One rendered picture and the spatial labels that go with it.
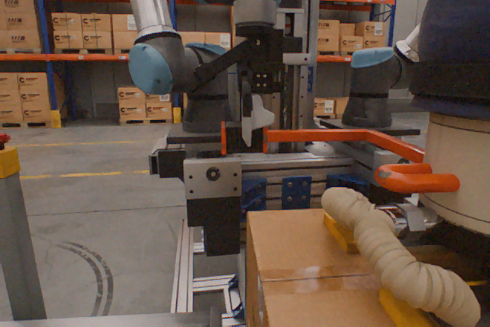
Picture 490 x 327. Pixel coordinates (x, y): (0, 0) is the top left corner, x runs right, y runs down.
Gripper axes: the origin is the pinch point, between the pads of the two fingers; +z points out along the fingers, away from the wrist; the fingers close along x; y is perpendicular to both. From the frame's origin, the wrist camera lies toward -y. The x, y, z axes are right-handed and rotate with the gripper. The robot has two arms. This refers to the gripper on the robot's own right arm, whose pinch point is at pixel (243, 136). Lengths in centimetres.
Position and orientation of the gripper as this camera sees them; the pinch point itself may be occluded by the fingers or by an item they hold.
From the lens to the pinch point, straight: 59.6
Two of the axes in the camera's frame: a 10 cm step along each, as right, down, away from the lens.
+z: 0.0, 9.7, 2.3
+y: 10.0, -0.2, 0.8
